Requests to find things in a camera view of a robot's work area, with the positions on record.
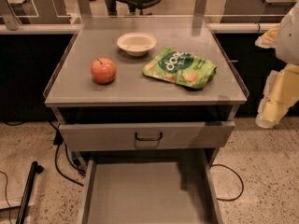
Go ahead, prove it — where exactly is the white paper bowl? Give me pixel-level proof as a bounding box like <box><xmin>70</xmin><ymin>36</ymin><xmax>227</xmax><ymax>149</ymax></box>
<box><xmin>117</xmin><ymin>32</ymin><xmax>157</xmax><ymax>57</ymax></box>

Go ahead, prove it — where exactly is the red apple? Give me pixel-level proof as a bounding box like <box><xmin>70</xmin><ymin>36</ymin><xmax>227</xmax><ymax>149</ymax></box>
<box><xmin>91</xmin><ymin>58</ymin><xmax>117</xmax><ymax>85</ymax></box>

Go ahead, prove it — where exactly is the black cable right floor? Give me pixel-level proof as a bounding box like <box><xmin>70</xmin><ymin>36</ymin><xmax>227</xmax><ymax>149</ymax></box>
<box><xmin>210</xmin><ymin>163</ymin><xmax>245</xmax><ymax>203</ymax></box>

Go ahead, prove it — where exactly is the black pole on floor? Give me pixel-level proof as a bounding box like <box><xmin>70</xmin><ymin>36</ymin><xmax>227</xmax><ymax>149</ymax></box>
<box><xmin>16</xmin><ymin>161</ymin><xmax>44</xmax><ymax>224</ymax></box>

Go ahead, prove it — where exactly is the green rice chip bag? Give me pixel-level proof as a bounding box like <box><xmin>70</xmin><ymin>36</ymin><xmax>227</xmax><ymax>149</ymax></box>
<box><xmin>142</xmin><ymin>47</ymin><xmax>217</xmax><ymax>90</ymax></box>

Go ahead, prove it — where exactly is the yellow taped gripper finger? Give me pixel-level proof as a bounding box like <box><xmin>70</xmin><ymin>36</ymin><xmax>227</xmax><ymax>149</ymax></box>
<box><xmin>255</xmin><ymin>64</ymin><xmax>299</xmax><ymax>129</ymax></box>
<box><xmin>255</xmin><ymin>25</ymin><xmax>278</xmax><ymax>49</ymax></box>

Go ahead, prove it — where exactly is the closed top drawer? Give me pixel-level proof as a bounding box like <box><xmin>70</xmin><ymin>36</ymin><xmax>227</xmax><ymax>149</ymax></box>
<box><xmin>59</xmin><ymin>121</ymin><xmax>235</xmax><ymax>151</ymax></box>

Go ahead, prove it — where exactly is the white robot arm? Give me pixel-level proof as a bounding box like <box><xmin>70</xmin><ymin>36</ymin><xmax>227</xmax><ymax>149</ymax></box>
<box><xmin>255</xmin><ymin>2</ymin><xmax>299</xmax><ymax>129</ymax></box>

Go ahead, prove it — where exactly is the black cable floor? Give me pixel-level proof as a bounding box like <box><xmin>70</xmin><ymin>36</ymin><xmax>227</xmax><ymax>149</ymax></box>
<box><xmin>48</xmin><ymin>120</ymin><xmax>87</xmax><ymax>188</ymax></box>
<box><xmin>210</xmin><ymin>163</ymin><xmax>245</xmax><ymax>203</ymax></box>

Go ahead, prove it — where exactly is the clear acrylic barrier panel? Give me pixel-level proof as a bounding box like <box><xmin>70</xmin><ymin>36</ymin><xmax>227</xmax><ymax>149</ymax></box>
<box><xmin>1</xmin><ymin>0</ymin><xmax>298</xmax><ymax>33</ymax></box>

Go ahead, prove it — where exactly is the thin black cable far left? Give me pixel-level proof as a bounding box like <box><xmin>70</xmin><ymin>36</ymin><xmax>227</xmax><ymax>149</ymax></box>
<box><xmin>0</xmin><ymin>170</ymin><xmax>13</xmax><ymax>224</ymax></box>

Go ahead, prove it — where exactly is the open middle drawer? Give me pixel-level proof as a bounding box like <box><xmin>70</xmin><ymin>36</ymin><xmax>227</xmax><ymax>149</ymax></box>
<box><xmin>76</xmin><ymin>149</ymin><xmax>223</xmax><ymax>224</ymax></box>

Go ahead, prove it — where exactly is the black cable left floor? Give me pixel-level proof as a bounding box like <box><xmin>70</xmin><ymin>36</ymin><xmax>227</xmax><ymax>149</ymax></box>
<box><xmin>48</xmin><ymin>120</ymin><xmax>87</xmax><ymax>188</ymax></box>

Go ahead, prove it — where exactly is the grey metal drawer cabinet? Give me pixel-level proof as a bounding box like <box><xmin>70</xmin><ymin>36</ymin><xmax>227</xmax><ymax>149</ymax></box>
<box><xmin>42</xmin><ymin>15</ymin><xmax>250</xmax><ymax>224</ymax></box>

